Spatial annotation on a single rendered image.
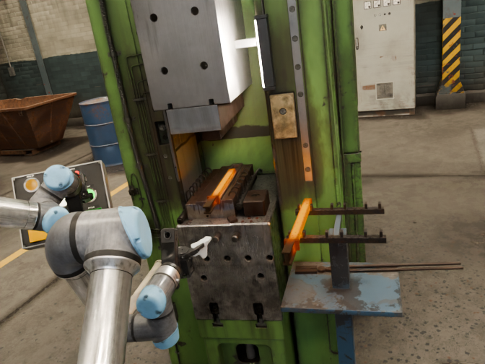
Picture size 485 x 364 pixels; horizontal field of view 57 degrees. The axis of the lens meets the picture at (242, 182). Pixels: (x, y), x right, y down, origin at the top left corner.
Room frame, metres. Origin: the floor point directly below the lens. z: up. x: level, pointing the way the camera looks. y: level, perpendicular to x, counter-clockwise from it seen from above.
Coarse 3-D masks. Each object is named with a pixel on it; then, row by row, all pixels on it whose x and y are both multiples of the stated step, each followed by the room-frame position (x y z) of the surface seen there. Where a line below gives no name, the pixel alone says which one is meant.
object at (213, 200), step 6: (234, 168) 1.92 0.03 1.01; (228, 174) 1.85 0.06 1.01; (222, 180) 1.79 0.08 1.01; (228, 180) 1.79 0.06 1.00; (222, 186) 1.71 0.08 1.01; (216, 192) 1.66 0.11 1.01; (210, 198) 1.59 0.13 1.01; (216, 198) 1.60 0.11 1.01; (204, 204) 1.54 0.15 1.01; (210, 204) 1.53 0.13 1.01; (216, 204) 1.58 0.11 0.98; (210, 210) 1.53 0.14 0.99
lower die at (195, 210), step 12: (228, 168) 1.99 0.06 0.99; (240, 168) 1.96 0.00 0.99; (252, 168) 1.98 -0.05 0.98; (204, 180) 1.91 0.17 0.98; (216, 180) 1.85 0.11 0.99; (240, 180) 1.80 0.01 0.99; (204, 192) 1.72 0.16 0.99; (228, 192) 1.68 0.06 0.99; (240, 192) 1.72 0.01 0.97; (192, 204) 1.64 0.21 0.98; (228, 204) 1.60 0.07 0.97; (192, 216) 1.64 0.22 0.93; (204, 216) 1.63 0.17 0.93; (216, 216) 1.62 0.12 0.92; (228, 216) 1.60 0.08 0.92
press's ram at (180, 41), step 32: (160, 0) 1.63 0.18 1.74; (192, 0) 1.60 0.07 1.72; (224, 0) 1.71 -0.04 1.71; (160, 32) 1.64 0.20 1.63; (192, 32) 1.61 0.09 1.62; (224, 32) 1.65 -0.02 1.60; (160, 64) 1.64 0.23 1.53; (192, 64) 1.61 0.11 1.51; (224, 64) 1.58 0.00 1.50; (160, 96) 1.65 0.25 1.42; (192, 96) 1.62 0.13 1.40; (224, 96) 1.59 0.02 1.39
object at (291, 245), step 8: (304, 200) 1.53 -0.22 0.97; (304, 208) 1.46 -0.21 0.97; (304, 216) 1.39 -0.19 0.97; (296, 224) 1.34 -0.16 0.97; (304, 224) 1.36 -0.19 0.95; (296, 232) 1.29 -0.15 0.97; (288, 240) 1.22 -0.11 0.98; (296, 240) 1.22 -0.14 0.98; (288, 248) 1.17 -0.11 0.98; (296, 248) 1.22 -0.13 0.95; (288, 256) 1.15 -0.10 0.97; (288, 264) 1.15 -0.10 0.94
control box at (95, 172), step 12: (72, 168) 1.67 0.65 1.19; (84, 168) 1.68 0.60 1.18; (96, 168) 1.68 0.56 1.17; (12, 180) 1.64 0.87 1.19; (24, 180) 1.64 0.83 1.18; (36, 180) 1.64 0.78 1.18; (96, 180) 1.66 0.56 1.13; (24, 192) 1.61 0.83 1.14; (96, 192) 1.63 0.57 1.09; (108, 192) 1.66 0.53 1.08; (84, 204) 1.60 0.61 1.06; (96, 204) 1.61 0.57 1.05; (108, 204) 1.61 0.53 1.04; (24, 240) 1.52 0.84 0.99
